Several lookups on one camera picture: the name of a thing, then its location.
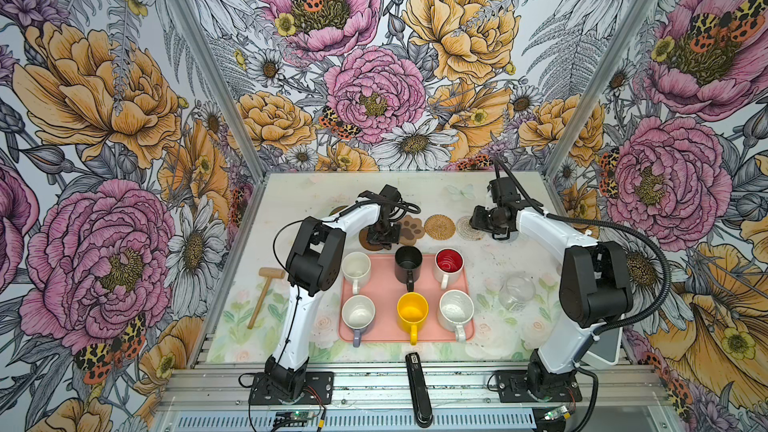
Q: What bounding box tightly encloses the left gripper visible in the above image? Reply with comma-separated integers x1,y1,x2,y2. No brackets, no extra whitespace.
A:
365,218,401,250

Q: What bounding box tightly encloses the glossy brown round coaster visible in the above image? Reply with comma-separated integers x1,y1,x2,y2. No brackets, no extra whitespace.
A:
358,228,384,252

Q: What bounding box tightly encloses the white patterned round coaster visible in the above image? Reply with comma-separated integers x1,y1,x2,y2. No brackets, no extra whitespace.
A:
456,216,485,241

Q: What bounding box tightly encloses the cork round coaster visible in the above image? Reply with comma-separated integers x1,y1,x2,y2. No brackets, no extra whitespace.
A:
424,214,456,241

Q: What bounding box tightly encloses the red interior white mug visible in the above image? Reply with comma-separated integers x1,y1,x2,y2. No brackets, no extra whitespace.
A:
433,248,465,290

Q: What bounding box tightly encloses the dark brown round coaster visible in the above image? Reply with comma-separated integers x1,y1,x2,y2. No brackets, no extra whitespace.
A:
329,205,349,216

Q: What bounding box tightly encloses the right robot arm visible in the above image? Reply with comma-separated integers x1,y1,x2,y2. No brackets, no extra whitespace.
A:
470,176,633,401

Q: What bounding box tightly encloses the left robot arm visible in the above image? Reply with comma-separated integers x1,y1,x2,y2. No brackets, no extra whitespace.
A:
261,185,421,402

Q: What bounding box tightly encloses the paw shaped coaster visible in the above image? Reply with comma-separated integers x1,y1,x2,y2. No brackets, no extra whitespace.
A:
399,215,426,246

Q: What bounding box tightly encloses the clear glass cup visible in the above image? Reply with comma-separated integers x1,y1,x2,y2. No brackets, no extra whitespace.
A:
498,273,536,312

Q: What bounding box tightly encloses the black mug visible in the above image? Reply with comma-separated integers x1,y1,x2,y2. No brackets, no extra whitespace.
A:
394,246,423,292

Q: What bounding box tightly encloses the pink tray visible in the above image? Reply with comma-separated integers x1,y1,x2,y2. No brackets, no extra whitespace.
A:
340,254,476,345

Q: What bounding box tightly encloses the yellow mug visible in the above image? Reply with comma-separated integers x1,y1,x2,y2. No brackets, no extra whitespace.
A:
396,292,429,345

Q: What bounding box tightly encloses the wooden mallet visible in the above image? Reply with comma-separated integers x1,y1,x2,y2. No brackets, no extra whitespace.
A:
247,267,285,330

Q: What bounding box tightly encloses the black center bar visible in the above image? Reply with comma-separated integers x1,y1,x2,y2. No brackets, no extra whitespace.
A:
405,352,434,428

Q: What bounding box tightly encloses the green circuit board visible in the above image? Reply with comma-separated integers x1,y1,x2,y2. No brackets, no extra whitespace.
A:
272,411,318,429

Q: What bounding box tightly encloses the right black corrugated cable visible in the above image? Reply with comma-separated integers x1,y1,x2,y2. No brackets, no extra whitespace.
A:
491,158,673,432

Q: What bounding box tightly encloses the white mug purple handle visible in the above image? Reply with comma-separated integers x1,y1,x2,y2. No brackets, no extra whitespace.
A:
341,294,376,348

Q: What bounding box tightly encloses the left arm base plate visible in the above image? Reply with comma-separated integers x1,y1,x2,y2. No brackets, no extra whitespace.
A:
248,371,335,406

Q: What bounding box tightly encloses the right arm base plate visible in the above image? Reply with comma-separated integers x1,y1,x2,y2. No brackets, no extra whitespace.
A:
489,369,583,403

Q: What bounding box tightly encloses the left black cable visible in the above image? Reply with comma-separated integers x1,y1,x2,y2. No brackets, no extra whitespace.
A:
238,189,422,432

